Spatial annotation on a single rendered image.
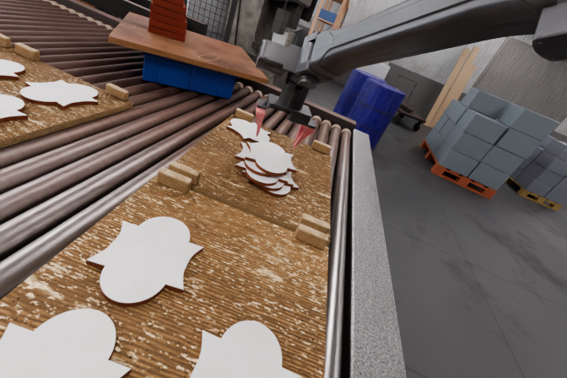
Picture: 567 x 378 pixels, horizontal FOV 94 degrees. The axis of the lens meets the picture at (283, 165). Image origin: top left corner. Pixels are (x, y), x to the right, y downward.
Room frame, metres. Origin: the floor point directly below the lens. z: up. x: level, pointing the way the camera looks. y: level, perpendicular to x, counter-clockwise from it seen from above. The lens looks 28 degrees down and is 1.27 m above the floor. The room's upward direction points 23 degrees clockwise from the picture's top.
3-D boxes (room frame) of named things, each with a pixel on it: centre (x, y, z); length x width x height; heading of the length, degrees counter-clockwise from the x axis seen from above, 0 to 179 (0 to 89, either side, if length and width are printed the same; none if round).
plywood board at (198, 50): (1.07, 0.51, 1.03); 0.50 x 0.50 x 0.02; 31
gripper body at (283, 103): (0.59, 0.04, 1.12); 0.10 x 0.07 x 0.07; 105
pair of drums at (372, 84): (4.36, -0.82, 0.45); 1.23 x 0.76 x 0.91; 3
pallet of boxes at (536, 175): (5.27, -4.53, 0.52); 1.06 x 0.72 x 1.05; 178
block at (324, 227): (0.41, -0.10, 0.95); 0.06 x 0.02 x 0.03; 91
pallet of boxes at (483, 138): (4.58, -2.72, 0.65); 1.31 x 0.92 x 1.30; 172
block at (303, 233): (0.37, -0.10, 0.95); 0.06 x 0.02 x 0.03; 91
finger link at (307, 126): (0.60, 0.01, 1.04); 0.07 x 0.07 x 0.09; 15
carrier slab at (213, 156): (0.60, 0.04, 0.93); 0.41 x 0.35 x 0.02; 1
